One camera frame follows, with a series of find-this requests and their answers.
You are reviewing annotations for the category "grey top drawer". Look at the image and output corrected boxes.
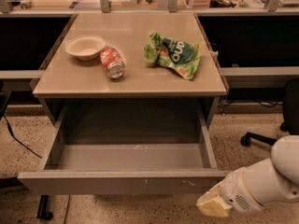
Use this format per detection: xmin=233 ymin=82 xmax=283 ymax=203
xmin=19 ymin=99 xmax=226 ymax=195

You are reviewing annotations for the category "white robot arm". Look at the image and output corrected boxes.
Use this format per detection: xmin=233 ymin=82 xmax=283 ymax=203
xmin=196 ymin=135 xmax=299 ymax=217

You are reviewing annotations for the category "black office chair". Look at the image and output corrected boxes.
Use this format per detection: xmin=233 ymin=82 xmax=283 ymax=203
xmin=240 ymin=78 xmax=299 ymax=147

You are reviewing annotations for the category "green chip bag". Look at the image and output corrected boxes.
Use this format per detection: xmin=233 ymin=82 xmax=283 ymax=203
xmin=144 ymin=33 xmax=201 ymax=80

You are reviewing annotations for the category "black stand leg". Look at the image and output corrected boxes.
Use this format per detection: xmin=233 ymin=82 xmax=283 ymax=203
xmin=36 ymin=195 xmax=53 ymax=220

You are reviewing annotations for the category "orange soda can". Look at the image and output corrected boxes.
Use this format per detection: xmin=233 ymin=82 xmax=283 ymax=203
xmin=100 ymin=47 xmax=125 ymax=79

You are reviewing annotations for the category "grey cabinet desk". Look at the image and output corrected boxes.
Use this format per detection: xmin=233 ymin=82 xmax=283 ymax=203
xmin=33 ymin=12 xmax=227 ymax=126

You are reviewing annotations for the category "white paper bowl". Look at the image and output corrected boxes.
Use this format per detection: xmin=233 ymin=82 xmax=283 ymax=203
xmin=64 ymin=35 xmax=107 ymax=61

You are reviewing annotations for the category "black floor cable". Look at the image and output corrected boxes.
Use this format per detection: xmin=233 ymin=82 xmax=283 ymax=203
xmin=1 ymin=114 xmax=43 ymax=160

